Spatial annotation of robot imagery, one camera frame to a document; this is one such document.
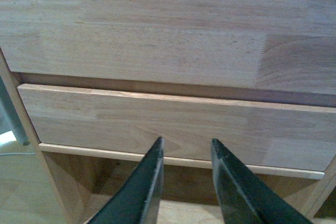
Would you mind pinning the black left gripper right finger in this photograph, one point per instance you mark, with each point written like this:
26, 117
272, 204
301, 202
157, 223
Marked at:
242, 196

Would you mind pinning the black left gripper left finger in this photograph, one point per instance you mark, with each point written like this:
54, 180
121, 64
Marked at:
138, 200

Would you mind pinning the lower wooden drawer front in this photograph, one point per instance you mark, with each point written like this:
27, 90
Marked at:
261, 134

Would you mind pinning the wooden drawer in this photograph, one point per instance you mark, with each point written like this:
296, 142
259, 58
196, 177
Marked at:
283, 45
261, 134

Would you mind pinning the wooden drawer cabinet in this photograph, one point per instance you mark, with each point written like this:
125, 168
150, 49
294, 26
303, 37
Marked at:
96, 82

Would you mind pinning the grey metal leg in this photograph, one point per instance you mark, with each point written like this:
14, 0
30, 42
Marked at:
11, 117

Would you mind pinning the upper wooden drawer front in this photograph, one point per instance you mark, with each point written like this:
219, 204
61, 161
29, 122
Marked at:
283, 45

